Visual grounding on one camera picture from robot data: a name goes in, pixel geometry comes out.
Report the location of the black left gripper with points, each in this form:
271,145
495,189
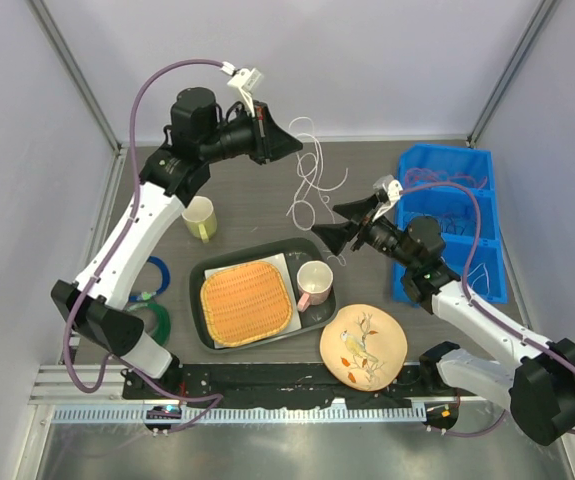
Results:
270,141

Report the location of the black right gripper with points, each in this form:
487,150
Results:
337,235

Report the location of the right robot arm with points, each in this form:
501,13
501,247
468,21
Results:
528,376

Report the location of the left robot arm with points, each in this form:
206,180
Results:
198,135

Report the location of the pink ceramic mug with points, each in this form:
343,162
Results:
314,282

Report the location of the yellow ceramic mug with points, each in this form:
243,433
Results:
200,218

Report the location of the blue plastic compartment bin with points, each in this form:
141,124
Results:
454,211

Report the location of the bird pattern ceramic plate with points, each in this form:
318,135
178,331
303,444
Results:
364,347

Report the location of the orange woven basket mat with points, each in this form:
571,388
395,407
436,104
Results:
244,302

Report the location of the blue tape roll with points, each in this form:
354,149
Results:
165,282

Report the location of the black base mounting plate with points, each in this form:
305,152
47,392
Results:
296,386

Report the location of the green tape roll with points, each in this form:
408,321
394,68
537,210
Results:
160,329

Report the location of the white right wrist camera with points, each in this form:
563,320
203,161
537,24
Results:
388,192

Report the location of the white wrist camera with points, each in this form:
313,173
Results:
388,192
244,81

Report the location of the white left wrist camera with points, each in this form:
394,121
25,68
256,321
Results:
244,81

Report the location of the aluminium front rail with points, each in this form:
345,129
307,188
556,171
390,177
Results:
124,398

